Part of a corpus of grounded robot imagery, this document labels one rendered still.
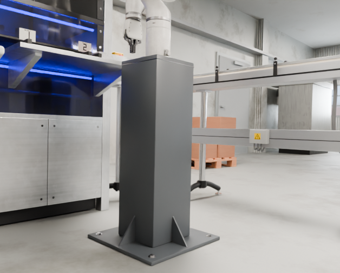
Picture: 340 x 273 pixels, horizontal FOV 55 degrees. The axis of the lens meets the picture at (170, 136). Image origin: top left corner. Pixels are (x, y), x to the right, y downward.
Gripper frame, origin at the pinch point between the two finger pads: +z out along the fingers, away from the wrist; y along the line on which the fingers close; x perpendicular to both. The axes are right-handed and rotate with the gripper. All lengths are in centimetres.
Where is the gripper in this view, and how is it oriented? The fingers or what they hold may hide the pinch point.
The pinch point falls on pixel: (132, 49)
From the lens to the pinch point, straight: 182.8
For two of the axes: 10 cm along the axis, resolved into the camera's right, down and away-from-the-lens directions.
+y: -7.1, 0.0, -7.0
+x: 7.0, 0.3, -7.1
